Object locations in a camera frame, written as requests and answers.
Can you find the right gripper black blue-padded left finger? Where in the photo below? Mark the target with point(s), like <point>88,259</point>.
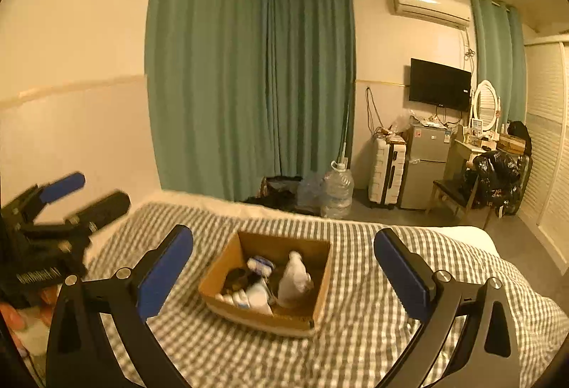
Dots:
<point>79,353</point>

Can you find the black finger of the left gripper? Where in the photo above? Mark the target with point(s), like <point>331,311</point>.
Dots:
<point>100,213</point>

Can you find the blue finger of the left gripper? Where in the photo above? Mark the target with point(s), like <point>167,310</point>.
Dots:
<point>62,187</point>

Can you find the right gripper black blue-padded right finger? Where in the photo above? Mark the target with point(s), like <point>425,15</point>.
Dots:
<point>486,353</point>

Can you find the blue white packet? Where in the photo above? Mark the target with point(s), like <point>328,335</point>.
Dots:
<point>260,266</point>

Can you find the small white blue bottles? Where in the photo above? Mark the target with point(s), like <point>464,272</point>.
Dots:
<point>256,298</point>

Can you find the small black pouch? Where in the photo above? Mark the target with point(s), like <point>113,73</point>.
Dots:
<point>239,279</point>

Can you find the white round tape ring container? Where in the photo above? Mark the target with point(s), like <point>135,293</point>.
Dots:
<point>293,290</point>

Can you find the person's left hand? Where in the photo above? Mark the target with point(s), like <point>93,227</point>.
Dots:
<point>29,327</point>

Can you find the wooden stool chair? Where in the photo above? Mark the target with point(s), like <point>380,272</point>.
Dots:
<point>453,196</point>

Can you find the black garbage bag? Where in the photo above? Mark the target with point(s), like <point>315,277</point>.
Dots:
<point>502,180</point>

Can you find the black bag on floor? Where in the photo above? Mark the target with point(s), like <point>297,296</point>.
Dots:
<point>289,194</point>

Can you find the brown cardboard box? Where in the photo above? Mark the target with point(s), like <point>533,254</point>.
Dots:
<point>275,284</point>

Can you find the green curtain left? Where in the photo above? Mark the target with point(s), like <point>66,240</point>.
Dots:
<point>240,90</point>

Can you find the green curtain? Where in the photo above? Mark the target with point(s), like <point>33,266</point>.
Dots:
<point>240,90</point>
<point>501,57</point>

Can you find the grey mini fridge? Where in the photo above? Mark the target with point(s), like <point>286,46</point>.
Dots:
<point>425,161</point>

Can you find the white hard suitcase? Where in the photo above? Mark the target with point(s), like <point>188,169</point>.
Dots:
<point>388,160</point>

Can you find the clear large water jug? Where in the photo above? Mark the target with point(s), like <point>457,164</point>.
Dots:
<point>337,195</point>

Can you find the white oval vanity mirror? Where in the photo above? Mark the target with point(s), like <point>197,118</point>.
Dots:
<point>485,108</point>

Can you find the green curtain right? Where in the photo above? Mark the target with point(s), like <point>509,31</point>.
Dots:
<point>501,57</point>

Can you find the white louvered wardrobe door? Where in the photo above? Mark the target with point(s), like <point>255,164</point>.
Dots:
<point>545,206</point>

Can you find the white air conditioner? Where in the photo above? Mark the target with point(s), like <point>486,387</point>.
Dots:
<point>446,12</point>

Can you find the black wall television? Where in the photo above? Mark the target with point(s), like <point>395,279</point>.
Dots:
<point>439,85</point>

